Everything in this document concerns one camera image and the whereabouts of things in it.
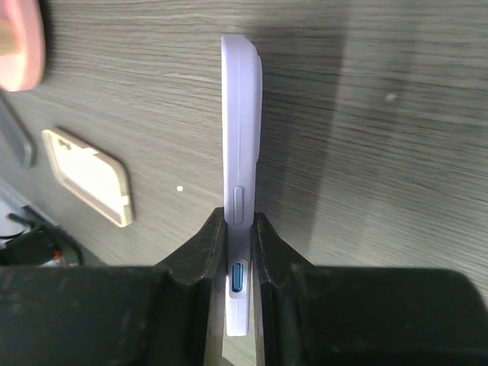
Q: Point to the beige phone case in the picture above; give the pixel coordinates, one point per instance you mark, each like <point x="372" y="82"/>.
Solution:
<point x="94" y="177"/>

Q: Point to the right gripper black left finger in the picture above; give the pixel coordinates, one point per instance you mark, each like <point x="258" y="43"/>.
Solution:
<point x="170" y="313"/>

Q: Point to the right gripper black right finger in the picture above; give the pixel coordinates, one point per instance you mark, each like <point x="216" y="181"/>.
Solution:
<point x="307" y="314"/>

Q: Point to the lilac phone case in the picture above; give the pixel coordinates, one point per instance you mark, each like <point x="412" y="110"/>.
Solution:
<point x="241" y="84"/>

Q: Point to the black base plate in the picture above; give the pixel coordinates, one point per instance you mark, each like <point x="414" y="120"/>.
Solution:
<point x="42" y="244"/>

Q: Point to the white-edged black phone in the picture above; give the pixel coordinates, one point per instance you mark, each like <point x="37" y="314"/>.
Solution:
<point x="17" y="136"/>

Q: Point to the pink tiered wooden shelf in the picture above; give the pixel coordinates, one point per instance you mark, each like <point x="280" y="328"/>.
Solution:
<point x="23" y="45"/>

